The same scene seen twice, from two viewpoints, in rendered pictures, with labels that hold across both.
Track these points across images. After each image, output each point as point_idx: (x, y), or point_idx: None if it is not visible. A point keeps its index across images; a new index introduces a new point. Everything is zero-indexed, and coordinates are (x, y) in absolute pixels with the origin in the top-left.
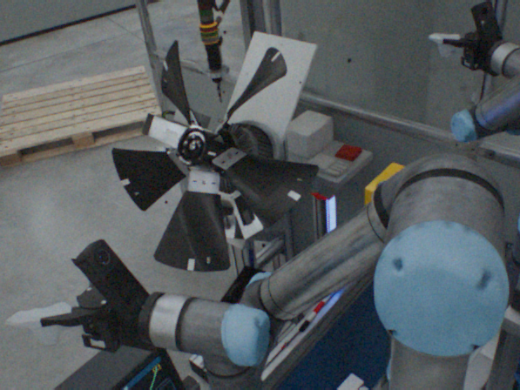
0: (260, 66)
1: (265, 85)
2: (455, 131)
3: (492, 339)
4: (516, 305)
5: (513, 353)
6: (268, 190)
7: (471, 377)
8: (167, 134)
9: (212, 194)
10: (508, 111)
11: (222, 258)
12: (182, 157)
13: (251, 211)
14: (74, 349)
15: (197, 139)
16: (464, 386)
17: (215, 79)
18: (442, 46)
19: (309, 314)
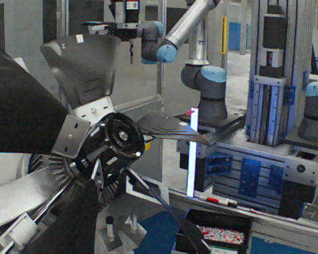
0: (61, 56)
1: (116, 51)
2: (168, 57)
3: (232, 141)
4: (277, 75)
5: (282, 95)
6: (179, 129)
7: (257, 145)
8: None
9: (146, 184)
10: (190, 32)
11: (191, 224)
12: (127, 154)
13: (151, 183)
14: None
15: (120, 126)
16: (263, 147)
17: (137, 34)
18: (101, 32)
19: (218, 205)
